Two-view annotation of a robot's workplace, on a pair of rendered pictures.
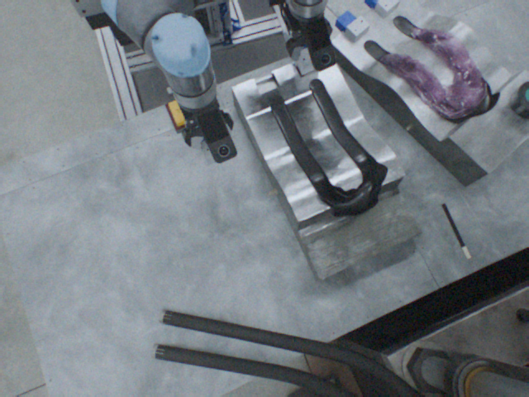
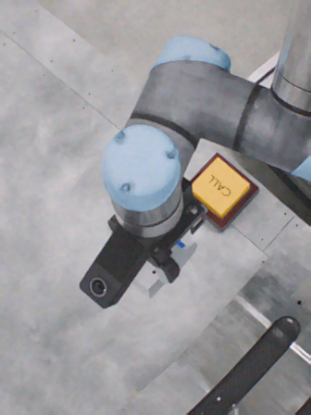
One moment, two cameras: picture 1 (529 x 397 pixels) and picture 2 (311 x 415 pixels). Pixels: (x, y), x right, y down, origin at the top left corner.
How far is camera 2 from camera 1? 0.71 m
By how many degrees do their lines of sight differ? 21
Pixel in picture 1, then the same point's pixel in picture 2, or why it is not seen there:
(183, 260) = not seen: outside the picture
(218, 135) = (114, 269)
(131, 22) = (147, 92)
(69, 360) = not seen: outside the picture
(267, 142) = (208, 348)
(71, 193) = (15, 94)
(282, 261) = not seen: outside the picture
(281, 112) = (273, 346)
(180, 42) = (128, 167)
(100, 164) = (75, 107)
